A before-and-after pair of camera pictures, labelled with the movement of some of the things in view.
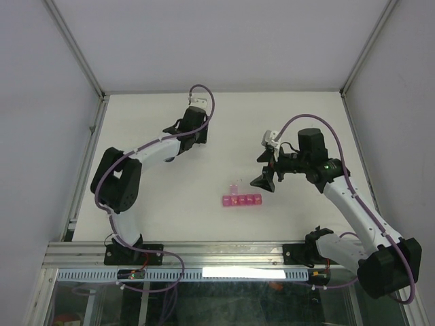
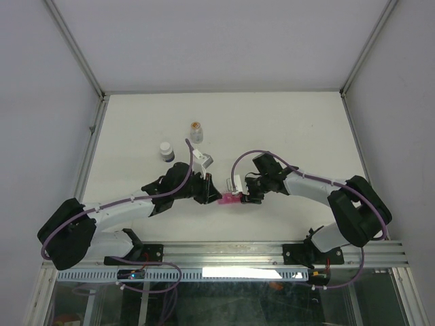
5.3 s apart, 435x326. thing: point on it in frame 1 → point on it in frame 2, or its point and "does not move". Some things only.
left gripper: [202, 138] → [209, 193]
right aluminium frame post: [387, 11] does not move
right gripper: [265, 180] → [251, 197]
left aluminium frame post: [75, 47] does not move
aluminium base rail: [91, 256] does not move
